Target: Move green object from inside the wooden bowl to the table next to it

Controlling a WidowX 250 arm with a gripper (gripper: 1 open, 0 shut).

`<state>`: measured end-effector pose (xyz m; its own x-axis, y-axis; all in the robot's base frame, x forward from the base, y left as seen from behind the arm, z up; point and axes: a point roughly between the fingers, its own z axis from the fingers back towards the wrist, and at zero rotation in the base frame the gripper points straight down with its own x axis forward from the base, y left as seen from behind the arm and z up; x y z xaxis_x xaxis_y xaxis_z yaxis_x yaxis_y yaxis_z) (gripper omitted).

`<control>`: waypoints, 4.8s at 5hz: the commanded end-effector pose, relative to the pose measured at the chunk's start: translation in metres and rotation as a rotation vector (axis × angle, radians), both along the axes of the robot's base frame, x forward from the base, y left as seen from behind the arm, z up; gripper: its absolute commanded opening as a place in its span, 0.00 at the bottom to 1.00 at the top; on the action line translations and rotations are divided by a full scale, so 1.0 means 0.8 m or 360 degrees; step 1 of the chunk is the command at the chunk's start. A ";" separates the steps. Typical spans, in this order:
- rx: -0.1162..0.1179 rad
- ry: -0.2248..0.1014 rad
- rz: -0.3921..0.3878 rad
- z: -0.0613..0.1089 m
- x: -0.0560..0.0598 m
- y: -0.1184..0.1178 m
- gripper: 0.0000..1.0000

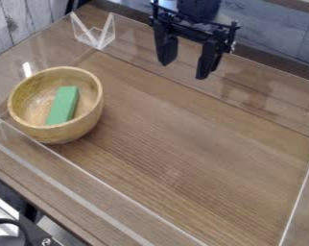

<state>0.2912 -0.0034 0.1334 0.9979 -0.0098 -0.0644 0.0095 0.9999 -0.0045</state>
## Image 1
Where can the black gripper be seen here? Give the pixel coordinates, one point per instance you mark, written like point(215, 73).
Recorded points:
point(199, 20)

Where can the green rectangular block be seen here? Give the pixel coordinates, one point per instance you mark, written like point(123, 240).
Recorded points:
point(63, 105)

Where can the wooden bowl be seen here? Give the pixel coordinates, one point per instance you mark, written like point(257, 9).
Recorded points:
point(31, 102)

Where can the clear acrylic corner bracket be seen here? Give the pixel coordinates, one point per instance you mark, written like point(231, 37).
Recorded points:
point(98, 38)

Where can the black metal table bracket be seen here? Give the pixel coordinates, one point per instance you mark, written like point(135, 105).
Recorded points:
point(36, 237)

